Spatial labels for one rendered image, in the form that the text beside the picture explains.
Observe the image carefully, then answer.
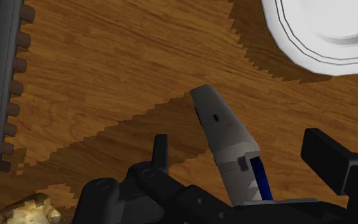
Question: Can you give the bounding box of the beige lumpy object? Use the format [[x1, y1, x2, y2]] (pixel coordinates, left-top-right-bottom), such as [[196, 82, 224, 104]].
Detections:
[[0, 193, 64, 224]]

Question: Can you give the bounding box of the white plate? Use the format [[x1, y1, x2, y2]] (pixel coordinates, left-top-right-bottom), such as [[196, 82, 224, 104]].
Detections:
[[260, 0, 358, 77]]

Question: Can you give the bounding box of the grey and blue tapered object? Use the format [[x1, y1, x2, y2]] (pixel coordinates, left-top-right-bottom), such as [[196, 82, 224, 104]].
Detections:
[[189, 84, 274, 207]]

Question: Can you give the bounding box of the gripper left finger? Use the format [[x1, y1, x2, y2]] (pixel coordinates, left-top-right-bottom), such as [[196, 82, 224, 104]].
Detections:
[[72, 134, 233, 224]]

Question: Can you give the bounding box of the grey rail with brown pegs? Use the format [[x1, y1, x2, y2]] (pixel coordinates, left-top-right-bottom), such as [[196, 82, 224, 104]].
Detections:
[[0, 0, 36, 181]]

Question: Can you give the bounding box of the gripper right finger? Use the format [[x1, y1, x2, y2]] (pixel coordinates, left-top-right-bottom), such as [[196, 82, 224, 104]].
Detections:
[[300, 127, 358, 224]]

